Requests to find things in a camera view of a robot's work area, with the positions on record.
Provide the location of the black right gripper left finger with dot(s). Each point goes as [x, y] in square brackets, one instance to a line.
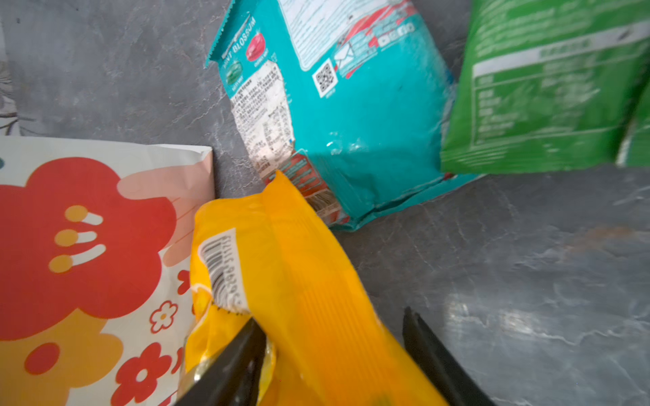
[232, 378]

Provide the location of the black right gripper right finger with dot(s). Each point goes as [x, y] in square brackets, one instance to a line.
[439, 365]

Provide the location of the orange yellow snack bag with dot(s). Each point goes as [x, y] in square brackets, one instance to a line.
[269, 258]

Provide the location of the white floral paper bag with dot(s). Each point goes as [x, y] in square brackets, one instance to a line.
[95, 259]

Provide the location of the teal snack bag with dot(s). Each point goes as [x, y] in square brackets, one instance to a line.
[348, 99]

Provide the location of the green snack bag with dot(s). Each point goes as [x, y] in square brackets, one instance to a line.
[546, 85]

